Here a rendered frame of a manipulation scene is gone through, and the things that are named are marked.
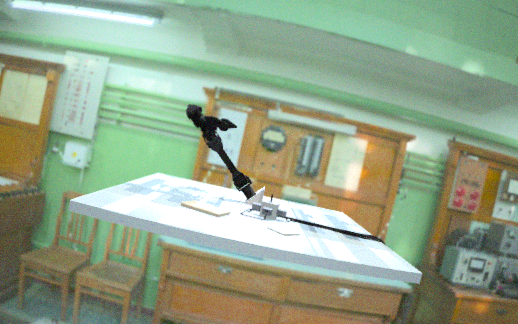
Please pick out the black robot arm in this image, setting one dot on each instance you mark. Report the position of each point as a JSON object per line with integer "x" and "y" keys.
{"x": 214, "y": 142}

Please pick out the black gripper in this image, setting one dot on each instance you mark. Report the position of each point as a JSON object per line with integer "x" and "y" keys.
{"x": 213, "y": 122}

